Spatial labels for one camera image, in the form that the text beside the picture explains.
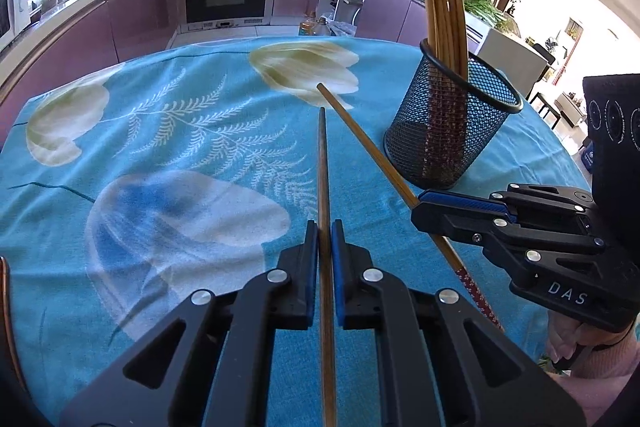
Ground dark brown chopstick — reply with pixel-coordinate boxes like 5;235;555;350
317;107;337;427

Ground green leafy vegetables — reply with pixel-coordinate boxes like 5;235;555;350
460;0;511;28

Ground black mesh utensil holder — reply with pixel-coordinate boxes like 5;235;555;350
384;38;525;190

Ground brown chair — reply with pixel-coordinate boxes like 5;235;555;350
0;257;26;427

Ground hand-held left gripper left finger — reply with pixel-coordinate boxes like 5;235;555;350
59;221;319;427

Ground red-patterned end chopstick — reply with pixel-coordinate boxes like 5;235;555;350
317;83;505;334

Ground person's right hand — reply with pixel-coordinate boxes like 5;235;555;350
546;312;581;360

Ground bunch of wooden chopsticks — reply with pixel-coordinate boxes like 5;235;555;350
410;0;471;180

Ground purple kitchen cabinets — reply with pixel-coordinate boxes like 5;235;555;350
0;0;426;148

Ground person's right forearm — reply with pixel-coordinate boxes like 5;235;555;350
550;322;640;427

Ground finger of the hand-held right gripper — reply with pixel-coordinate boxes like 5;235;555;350
416;183;594;224
411;206;607;281

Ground white microwave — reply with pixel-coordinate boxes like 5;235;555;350
0;0;31;52

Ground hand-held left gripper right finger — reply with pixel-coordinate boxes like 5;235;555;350
330;219;587;427

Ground cooking oil bottle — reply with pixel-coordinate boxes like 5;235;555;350
299;14;331;38

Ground blue floral blanket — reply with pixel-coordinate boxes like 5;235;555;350
0;36;593;427

